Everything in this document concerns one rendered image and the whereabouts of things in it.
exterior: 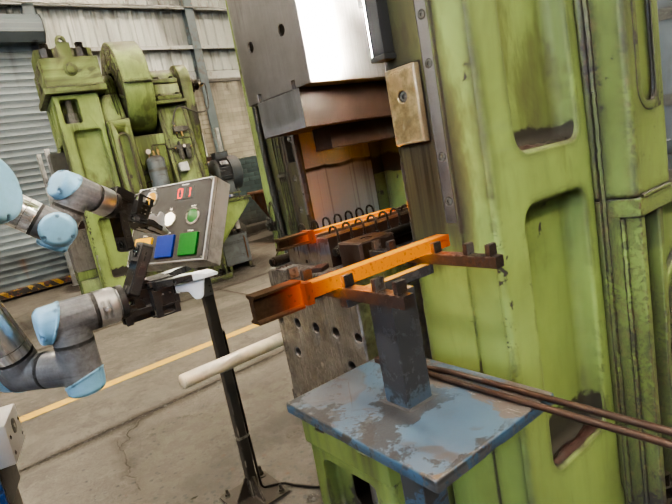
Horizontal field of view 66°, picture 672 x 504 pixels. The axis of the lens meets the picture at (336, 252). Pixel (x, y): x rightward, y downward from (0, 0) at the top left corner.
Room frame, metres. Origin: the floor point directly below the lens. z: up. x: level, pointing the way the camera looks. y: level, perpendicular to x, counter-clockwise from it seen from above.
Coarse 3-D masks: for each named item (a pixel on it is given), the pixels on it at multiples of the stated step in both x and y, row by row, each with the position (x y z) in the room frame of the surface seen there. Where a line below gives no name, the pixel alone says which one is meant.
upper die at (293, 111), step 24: (288, 96) 1.34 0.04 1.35; (312, 96) 1.32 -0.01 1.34; (336, 96) 1.36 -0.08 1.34; (360, 96) 1.41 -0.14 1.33; (384, 96) 1.46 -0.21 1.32; (264, 120) 1.44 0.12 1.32; (288, 120) 1.35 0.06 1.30; (312, 120) 1.31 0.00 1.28; (336, 120) 1.35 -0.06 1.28; (360, 120) 1.43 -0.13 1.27
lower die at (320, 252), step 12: (384, 216) 1.49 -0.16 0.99; (396, 216) 1.45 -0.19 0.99; (408, 216) 1.48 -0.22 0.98; (348, 228) 1.40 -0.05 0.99; (360, 228) 1.36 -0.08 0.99; (372, 228) 1.39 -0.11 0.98; (384, 228) 1.42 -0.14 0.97; (324, 240) 1.31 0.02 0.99; (336, 240) 1.31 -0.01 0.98; (396, 240) 1.44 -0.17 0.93; (288, 252) 1.45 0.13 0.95; (300, 252) 1.41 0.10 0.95; (312, 252) 1.36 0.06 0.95; (324, 252) 1.32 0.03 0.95; (312, 264) 1.37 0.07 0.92; (336, 264) 1.30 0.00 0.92
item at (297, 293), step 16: (432, 240) 0.93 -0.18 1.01; (448, 240) 0.96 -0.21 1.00; (384, 256) 0.87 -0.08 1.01; (400, 256) 0.88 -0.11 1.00; (416, 256) 0.91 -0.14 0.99; (336, 272) 0.82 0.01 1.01; (352, 272) 0.82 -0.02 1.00; (368, 272) 0.84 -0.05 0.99; (272, 288) 0.75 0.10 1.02; (288, 288) 0.76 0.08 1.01; (304, 288) 0.75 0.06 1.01; (320, 288) 0.78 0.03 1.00; (336, 288) 0.80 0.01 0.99; (256, 304) 0.72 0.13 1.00; (272, 304) 0.74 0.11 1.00; (288, 304) 0.75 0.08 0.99; (304, 304) 0.76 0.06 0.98; (256, 320) 0.72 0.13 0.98; (272, 320) 0.73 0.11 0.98
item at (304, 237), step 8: (360, 216) 1.48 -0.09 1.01; (336, 224) 1.40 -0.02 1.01; (304, 232) 1.33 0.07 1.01; (312, 232) 1.33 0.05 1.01; (320, 232) 1.36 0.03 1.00; (280, 240) 1.29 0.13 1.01; (288, 240) 1.31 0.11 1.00; (296, 240) 1.32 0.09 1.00; (304, 240) 1.34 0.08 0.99; (312, 240) 1.33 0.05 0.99; (280, 248) 1.29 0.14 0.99; (288, 248) 1.30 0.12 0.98
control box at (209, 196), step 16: (144, 192) 1.82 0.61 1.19; (160, 192) 1.78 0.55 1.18; (176, 192) 1.73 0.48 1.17; (192, 192) 1.70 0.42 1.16; (208, 192) 1.66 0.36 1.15; (224, 192) 1.71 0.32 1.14; (160, 208) 1.75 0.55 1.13; (176, 208) 1.71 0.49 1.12; (192, 208) 1.67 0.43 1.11; (208, 208) 1.63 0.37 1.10; (224, 208) 1.69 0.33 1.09; (176, 224) 1.68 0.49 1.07; (192, 224) 1.64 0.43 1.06; (208, 224) 1.61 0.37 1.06; (224, 224) 1.67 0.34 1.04; (176, 240) 1.65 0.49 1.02; (208, 240) 1.59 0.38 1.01; (128, 256) 1.73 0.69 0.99; (176, 256) 1.62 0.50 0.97; (192, 256) 1.58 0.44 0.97; (208, 256) 1.58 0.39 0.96
